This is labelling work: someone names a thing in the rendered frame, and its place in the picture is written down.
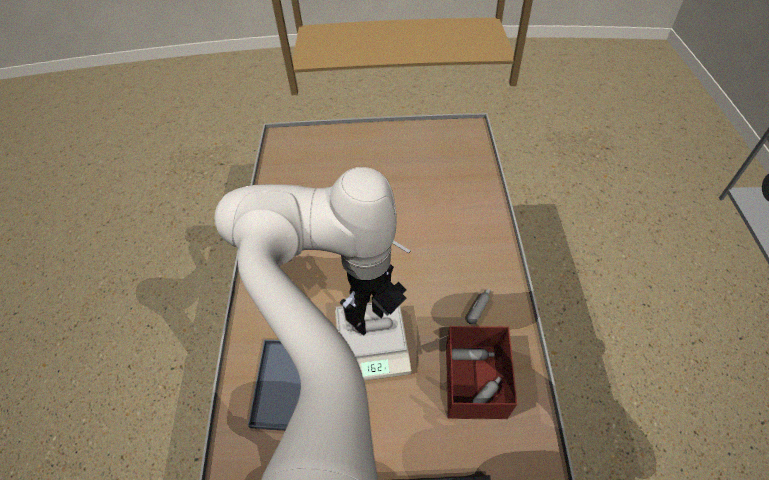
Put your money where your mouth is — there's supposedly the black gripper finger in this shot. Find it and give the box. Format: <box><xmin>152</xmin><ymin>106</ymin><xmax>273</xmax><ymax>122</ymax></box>
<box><xmin>340</xmin><ymin>291</ymin><xmax>371</xmax><ymax>336</ymax></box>
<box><xmin>372</xmin><ymin>264</ymin><xmax>394</xmax><ymax>318</ymax></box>

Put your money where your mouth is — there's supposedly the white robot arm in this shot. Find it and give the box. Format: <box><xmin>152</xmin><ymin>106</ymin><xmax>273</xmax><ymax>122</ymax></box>
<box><xmin>215</xmin><ymin>167</ymin><xmax>397</xmax><ymax>480</ymax></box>

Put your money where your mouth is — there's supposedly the red open box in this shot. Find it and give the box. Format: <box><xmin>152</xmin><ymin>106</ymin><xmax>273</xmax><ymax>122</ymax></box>
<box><xmin>446</xmin><ymin>326</ymin><xmax>517</xmax><ymax>419</ymax></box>

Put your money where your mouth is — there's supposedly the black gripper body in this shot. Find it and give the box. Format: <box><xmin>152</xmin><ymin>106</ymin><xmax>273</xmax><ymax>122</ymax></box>
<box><xmin>347</xmin><ymin>271</ymin><xmax>387</xmax><ymax>299</ymax></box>

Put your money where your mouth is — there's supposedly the dark table edge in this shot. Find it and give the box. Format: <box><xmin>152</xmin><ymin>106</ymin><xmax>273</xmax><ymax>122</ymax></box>
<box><xmin>199</xmin><ymin>113</ymin><xmax>575</xmax><ymax>480</ymax></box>

